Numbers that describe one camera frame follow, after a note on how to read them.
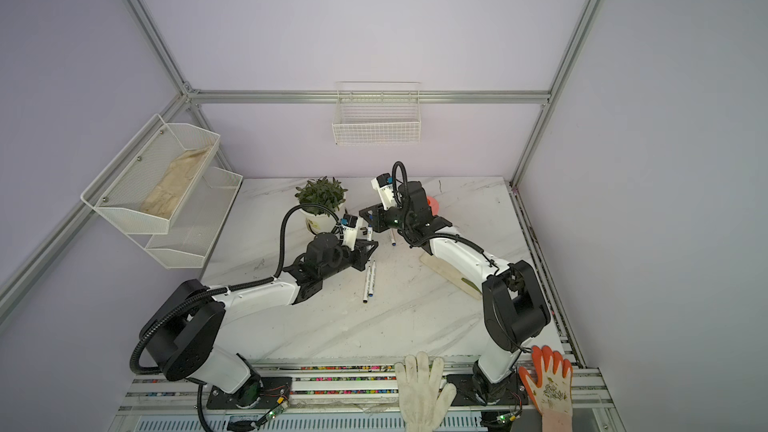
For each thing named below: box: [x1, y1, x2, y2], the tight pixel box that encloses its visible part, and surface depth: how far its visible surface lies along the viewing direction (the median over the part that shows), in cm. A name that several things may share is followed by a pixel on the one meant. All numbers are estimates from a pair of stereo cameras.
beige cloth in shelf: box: [139, 145, 213, 220], surface depth 81 cm
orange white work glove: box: [518, 345, 573, 432], surface depth 75 cm
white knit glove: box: [394, 351, 457, 432], surface depth 75 cm
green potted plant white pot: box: [295, 176, 348, 235], surface depth 95 cm
